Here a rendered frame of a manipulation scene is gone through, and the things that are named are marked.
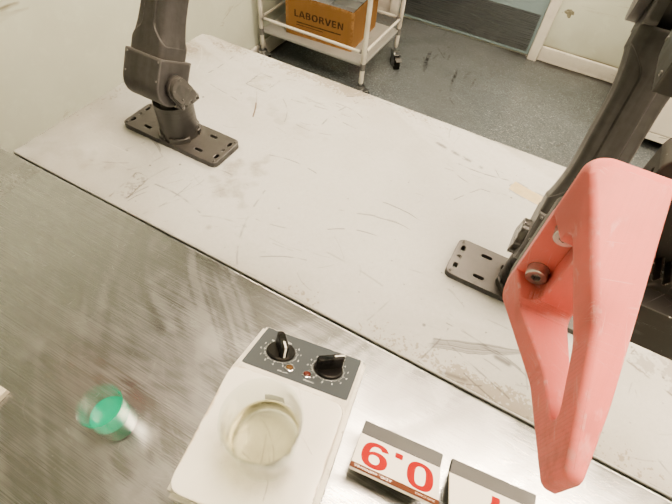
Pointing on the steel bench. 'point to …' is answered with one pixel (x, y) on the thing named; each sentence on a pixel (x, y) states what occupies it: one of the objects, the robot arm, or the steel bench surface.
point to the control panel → (304, 358)
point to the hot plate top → (199, 464)
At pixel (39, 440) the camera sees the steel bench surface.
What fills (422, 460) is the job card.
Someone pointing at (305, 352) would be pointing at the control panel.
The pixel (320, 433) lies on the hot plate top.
